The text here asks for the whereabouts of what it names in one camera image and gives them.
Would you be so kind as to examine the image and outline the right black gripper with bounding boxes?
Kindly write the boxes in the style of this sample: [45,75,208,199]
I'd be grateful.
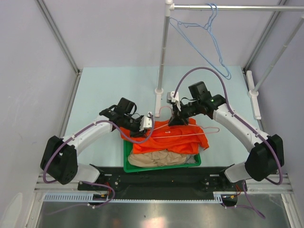
[168,100,200,126]

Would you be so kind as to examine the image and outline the pink wire hanger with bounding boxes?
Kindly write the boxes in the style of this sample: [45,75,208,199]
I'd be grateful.
[147,106,220,140]

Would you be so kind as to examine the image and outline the orange t shirt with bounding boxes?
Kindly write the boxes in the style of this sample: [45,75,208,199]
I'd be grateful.
[133,118,209,154]

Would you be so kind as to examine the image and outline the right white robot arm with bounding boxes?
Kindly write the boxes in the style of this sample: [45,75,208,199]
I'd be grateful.
[167,82,284,190]

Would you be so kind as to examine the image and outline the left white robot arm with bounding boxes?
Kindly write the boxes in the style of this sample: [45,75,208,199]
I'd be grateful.
[40,98,153,190]

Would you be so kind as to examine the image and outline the beige t shirt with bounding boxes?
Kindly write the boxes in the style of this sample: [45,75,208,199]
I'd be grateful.
[127,150,187,168]

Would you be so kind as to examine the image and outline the grey t shirt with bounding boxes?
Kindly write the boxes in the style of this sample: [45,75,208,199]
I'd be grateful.
[185,154,197,164]

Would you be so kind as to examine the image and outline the green plastic bin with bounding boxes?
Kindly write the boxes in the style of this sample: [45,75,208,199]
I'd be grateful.
[123,141,201,173]

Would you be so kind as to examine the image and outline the silver clothes rack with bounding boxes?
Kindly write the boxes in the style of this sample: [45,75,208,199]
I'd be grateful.
[155,0,304,120]

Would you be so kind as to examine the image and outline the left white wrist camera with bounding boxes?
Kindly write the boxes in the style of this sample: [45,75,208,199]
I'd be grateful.
[140,112,153,131]

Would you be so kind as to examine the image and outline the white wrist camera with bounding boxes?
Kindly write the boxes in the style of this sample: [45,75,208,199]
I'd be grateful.
[140,112,153,131]
[166,91,181,108]

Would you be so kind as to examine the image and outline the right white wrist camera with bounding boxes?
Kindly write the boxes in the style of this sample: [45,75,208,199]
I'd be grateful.
[166,91,181,108]

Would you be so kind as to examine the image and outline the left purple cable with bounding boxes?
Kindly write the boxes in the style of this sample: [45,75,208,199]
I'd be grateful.
[42,113,154,185]

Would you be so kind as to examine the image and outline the purple cable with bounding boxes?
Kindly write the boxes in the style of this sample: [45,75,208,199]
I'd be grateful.
[174,66,284,185]
[42,113,154,185]

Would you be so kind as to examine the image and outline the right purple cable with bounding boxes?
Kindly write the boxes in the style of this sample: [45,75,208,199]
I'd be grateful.
[174,66,284,185]

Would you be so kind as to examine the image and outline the blue wire hanger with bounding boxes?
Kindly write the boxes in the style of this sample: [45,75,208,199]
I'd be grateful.
[176,3,232,80]
[169,7,226,73]

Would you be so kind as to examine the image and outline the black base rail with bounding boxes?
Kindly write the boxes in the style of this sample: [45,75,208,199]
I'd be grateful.
[77,167,246,202]

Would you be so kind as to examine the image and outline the white cable duct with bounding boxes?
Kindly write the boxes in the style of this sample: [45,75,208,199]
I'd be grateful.
[44,191,224,204]

